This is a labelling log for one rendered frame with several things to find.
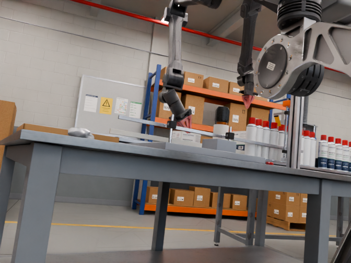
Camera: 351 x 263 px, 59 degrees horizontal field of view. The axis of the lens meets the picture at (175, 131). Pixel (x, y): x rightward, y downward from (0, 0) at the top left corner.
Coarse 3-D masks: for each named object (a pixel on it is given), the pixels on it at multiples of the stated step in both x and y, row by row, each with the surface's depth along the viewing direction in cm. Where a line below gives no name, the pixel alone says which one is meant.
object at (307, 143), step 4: (304, 132) 179; (308, 132) 178; (304, 136) 179; (308, 136) 178; (308, 140) 176; (304, 144) 177; (308, 144) 176; (304, 148) 176; (308, 148) 176; (304, 152) 176; (308, 152) 176; (304, 156) 176; (308, 156) 176; (304, 160) 175; (308, 160) 175; (304, 164) 175; (308, 164) 175
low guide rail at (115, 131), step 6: (114, 132) 123; (120, 132) 125; (126, 132) 126; (132, 132) 127; (144, 138) 130; (150, 138) 132; (156, 138) 133; (162, 138) 134; (168, 138) 136; (186, 144) 141; (192, 144) 142; (198, 144) 144; (240, 150) 157
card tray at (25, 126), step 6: (24, 126) 92; (30, 126) 93; (36, 126) 94; (42, 126) 95; (48, 132) 95; (54, 132) 96; (60, 132) 97; (66, 132) 98; (96, 138) 103; (102, 138) 104; (108, 138) 105; (114, 138) 106
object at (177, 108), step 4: (172, 104) 132; (176, 104) 132; (180, 104) 133; (172, 108) 132; (176, 108) 132; (180, 108) 132; (172, 112) 134; (176, 112) 133; (180, 112) 133; (184, 112) 131; (176, 116) 132; (180, 116) 130
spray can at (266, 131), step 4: (264, 124) 163; (268, 124) 163; (264, 128) 161; (268, 128) 162; (264, 132) 161; (268, 132) 161; (264, 136) 161; (268, 136) 161; (264, 140) 160; (268, 140) 161; (264, 148) 160; (268, 148) 161; (264, 152) 160; (268, 152) 161; (264, 156) 159
